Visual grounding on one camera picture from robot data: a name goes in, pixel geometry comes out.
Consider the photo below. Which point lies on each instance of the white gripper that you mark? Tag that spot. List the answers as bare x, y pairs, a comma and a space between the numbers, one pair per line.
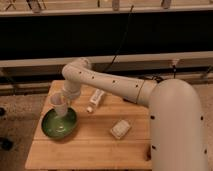
71, 90

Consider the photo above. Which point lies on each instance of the white ceramic cup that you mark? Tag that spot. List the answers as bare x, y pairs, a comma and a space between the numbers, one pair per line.
59, 103

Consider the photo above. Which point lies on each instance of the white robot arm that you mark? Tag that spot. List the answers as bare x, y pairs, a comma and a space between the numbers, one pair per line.
176, 116

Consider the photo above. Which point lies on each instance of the green ceramic bowl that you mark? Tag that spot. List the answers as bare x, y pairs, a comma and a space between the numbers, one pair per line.
57, 127

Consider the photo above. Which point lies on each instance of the white plastic bottle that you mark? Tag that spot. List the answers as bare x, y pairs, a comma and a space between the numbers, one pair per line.
95, 100

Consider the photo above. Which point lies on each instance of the white rectangular sponge block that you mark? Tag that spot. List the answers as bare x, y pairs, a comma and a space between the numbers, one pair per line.
120, 129

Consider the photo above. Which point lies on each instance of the wooden table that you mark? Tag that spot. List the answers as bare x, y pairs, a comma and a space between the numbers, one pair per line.
91, 146

